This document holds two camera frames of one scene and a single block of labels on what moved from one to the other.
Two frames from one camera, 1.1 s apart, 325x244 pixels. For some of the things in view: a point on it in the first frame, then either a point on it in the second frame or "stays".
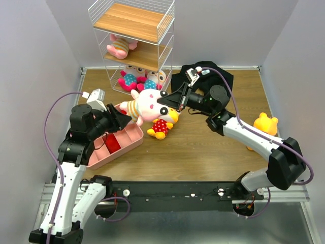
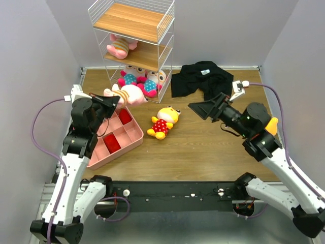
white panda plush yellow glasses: x=154 y=81 stays
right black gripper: x=185 y=94 -> x=218 y=109
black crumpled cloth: x=203 y=83 stays
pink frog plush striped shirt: x=119 y=47 stays
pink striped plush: x=144 y=106 -> x=129 y=94
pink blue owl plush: x=131 y=75 stays
